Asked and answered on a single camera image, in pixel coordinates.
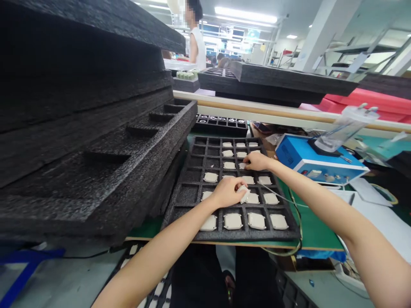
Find person's right hand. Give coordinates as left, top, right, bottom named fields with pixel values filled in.
left=242, top=151, right=274, bottom=172

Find person's left fingers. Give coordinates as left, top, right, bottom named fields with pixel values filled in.
left=228, top=177, right=249, bottom=206

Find person's left hand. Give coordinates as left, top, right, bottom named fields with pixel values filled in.
left=211, top=177, right=249, bottom=208

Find blue metal machine box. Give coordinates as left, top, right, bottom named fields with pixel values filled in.
left=275, top=133, right=371, bottom=185

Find tall stack of foam trays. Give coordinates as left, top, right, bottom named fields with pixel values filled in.
left=0, top=0, right=198, bottom=246

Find group of white plastic parts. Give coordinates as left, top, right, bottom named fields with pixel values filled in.
left=200, top=141, right=290, bottom=232

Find red plastic trays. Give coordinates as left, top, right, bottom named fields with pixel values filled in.
left=314, top=88, right=411, bottom=124

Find foam tray with green parts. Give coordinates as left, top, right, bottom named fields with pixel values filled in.
left=173, top=69, right=200, bottom=94

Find white shelf rail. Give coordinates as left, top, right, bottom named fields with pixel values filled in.
left=173, top=90, right=411, bottom=134

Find white paper sheet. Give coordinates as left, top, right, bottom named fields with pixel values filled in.
left=348, top=177, right=393, bottom=208

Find metal shelf rack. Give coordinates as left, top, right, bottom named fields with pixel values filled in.
left=312, top=25, right=411, bottom=78

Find person's right fingers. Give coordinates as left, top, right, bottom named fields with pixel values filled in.
left=242, top=153, right=259, bottom=171

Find foam tray with ring parts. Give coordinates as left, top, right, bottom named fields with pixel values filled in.
left=192, top=113, right=250, bottom=136

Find yellow green cable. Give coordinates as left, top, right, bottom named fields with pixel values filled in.
left=259, top=187, right=304, bottom=257

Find clear plastic canister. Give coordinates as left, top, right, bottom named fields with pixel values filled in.
left=313, top=104, right=379, bottom=152

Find white thin cable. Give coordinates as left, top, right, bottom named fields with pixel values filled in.
left=256, top=182, right=310, bottom=208

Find black foam compartment tray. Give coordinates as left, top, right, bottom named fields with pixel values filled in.
left=160, top=135, right=302, bottom=242

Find low stack of foam trays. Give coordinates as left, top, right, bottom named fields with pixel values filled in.
left=197, top=60, right=360, bottom=108

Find person's legs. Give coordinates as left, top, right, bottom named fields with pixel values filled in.
left=169, top=241, right=285, bottom=308

